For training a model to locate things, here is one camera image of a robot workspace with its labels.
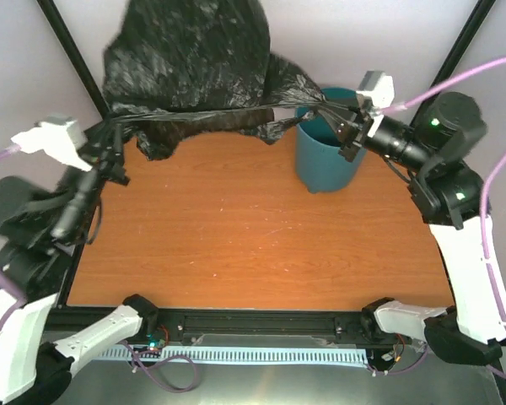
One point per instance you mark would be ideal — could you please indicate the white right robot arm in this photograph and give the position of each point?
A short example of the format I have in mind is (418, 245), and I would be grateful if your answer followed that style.
(450, 198)

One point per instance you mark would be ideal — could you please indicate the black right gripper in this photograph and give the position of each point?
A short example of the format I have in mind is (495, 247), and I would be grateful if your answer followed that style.
(347, 120)

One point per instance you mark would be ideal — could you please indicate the black left frame post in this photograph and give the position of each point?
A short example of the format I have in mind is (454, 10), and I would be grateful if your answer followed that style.
(68, 44)

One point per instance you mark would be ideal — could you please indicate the light blue slotted cable duct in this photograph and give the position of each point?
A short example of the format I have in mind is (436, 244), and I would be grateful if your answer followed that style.
(348, 357)

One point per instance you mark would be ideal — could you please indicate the teal plastic trash bin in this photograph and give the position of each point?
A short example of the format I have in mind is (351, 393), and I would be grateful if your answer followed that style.
(318, 164)

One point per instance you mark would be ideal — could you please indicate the black plastic trash bag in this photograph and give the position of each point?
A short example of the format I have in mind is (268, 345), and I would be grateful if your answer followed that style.
(177, 69)

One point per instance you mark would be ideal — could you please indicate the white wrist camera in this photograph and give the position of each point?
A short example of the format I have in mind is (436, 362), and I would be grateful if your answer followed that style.
(375, 92)
(59, 137)

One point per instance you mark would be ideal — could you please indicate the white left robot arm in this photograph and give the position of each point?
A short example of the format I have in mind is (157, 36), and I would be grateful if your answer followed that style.
(39, 226)

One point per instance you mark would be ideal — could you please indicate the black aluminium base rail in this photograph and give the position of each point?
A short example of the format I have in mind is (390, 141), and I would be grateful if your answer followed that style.
(358, 328)

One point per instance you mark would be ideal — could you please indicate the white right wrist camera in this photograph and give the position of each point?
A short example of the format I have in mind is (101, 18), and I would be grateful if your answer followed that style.
(375, 92)

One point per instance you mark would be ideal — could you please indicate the black frame post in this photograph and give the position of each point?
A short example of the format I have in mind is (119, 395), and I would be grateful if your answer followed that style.
(68, 44)
(469, 30)

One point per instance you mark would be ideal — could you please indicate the green lit circuit board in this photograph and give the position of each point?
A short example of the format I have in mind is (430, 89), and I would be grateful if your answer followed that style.
(158, 339)

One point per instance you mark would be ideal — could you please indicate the black right frame post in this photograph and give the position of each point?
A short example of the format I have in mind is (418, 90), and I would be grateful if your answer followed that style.
(469, 30)

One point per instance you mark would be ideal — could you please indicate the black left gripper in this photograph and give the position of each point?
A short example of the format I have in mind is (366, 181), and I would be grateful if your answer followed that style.
(108, 141)

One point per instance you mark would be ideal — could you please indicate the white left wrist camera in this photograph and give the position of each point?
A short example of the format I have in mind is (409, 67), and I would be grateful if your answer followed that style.
(59, 137)

